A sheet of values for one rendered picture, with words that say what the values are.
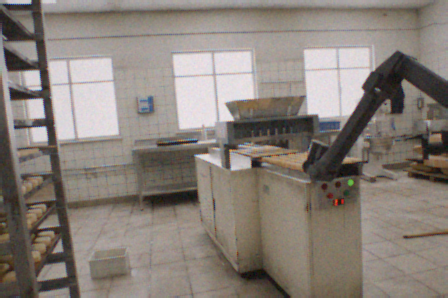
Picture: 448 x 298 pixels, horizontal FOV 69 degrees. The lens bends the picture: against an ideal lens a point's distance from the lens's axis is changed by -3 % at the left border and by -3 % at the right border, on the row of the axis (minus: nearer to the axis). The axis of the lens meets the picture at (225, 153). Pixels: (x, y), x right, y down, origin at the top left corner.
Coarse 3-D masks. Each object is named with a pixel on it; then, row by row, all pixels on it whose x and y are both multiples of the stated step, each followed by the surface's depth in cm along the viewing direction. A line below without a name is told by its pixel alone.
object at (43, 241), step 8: (48, 232) 104; (32, 240) 102; (40, 240) 97; (48, 240) 98; (40, 248) 91; (48, 248) 95; (0, 256) 89; (8, 256) 86; (40, 256) 87; (0, 264) 81; (8, 264) 83; (0, 272) 77; (8, 272) 79; (0, 280) 76; (8, 280) 72
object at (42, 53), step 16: (32, 0) 103; (32, 16) 103; (48, 64) 106; (48, 80) 106; (48, 112) 107; (48, 128) 107; (48, 144) 107; (64, 192) 110; (64, 224) 110; (64, 240) 111
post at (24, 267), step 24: (0, 48) 64; (0, 72) 63; (0, 96) 64; (0, 120) 64; (0, 144) 64; (0, 168) 64; (24, 216) 68; (24, 240) 67; (24, 264) 67; (24, 288) 67
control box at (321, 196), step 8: (352, 176) 176; (320, 184) 169; (328, 184) 170; (344, 184) 173; (320, 192) 169; (328, 192) 171; (336, 192) 172; (352, 192) 175; (320, 200) 170; (328, 200) 171; (344, 200) 174; (352, 200) 175; (320, 208) 170
